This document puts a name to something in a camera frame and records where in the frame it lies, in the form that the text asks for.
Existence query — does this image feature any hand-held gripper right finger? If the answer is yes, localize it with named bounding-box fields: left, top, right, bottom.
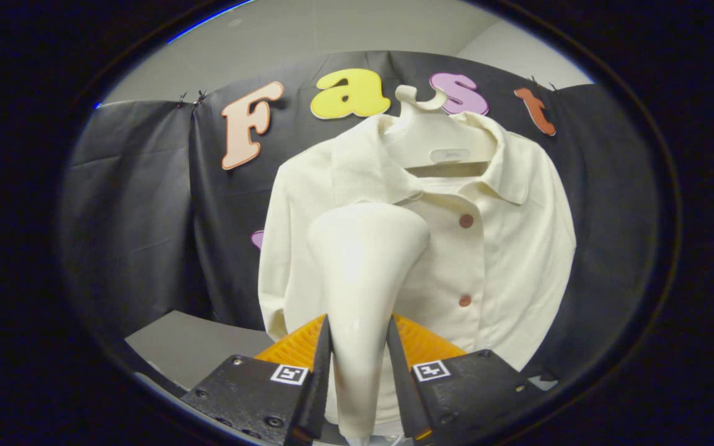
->
left=386, top=313, right=559, bottom=444

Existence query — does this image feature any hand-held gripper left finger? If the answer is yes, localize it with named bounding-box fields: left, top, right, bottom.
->
left=180, top=313, right=333, bottom=446

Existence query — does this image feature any cream garment steamer nozzle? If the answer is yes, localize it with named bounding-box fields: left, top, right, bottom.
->
left=306, top=201, right=431, bottom=440

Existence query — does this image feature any cream button-up shirt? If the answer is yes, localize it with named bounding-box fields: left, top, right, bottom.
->
left=258, top=111, right=577, bottom=437

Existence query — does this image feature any white plastic clothes hanger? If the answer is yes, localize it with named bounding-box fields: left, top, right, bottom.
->
left=385, top=85, right=497, bottom=169

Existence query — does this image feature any grey drawer cabinet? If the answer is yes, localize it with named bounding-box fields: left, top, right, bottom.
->
left=125, top=310, right=277, bottom=391

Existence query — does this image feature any black backdrop cloth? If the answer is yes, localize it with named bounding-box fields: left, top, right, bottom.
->
left=59, top=51, right=661, bottom=382

